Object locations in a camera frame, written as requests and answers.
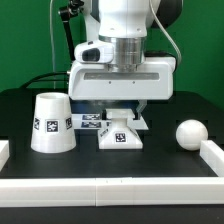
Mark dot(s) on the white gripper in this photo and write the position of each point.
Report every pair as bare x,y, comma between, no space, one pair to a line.
152,80

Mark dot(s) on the white lamp base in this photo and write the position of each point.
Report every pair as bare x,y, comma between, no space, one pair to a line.
118,135

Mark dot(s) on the white lamp bulb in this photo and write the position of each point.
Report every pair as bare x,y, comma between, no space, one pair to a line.
190,134

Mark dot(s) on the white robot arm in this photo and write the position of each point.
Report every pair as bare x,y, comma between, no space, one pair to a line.
113,65

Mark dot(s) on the white lamp shade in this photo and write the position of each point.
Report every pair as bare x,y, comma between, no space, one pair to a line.
53,130

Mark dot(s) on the white marker sheet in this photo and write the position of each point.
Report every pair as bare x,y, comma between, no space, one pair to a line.
95,121

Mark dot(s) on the white left fence bar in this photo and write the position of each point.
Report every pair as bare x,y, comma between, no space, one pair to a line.
4,153

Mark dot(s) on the white front fence bar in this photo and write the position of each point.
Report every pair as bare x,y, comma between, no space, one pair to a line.
111,191

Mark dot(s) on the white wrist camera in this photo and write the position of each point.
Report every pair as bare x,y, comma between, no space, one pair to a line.
94,52

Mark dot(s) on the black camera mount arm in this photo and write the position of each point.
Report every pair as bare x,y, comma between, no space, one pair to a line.
71,10

